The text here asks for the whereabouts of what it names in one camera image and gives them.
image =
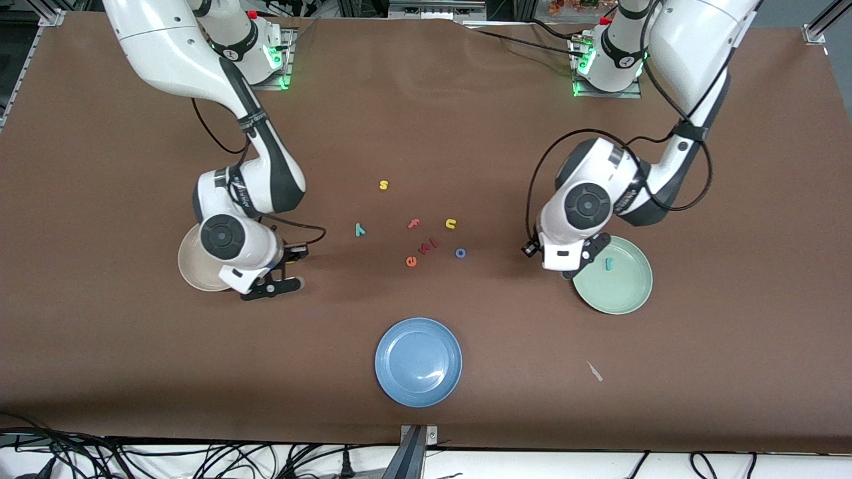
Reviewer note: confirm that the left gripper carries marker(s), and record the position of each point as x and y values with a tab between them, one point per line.
530	249

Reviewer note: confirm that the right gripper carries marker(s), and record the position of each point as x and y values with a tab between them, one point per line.
290	253

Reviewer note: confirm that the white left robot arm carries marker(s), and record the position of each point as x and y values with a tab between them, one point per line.
692	40

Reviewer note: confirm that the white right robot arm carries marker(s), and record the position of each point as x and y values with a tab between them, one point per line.
166	46

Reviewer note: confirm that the pale green plate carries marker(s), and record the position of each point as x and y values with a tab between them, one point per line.
619	293

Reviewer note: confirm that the beige brown plate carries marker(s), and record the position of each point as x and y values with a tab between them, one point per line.
190	266

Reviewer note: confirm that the small white paper scrap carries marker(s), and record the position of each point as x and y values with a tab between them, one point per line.
595	372

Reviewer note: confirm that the brown table cover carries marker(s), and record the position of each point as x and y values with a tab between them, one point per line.
133	346

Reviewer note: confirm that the blue plate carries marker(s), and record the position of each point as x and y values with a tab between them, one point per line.
418	362

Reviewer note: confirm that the black power plug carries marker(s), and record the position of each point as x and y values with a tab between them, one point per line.
347	466

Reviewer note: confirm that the orange decorative foliage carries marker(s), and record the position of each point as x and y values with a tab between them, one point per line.
572	5

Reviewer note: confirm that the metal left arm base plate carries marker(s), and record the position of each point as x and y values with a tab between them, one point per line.
609	94

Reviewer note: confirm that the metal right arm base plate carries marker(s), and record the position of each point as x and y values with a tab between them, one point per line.
287	60

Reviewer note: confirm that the metal table edge bracket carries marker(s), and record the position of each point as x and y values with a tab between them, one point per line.
416	452

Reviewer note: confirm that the silver aluminium frame profile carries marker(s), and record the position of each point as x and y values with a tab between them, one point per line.
432	10

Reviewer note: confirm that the aluminium table corner rail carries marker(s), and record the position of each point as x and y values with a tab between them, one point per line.
819	26
26	66

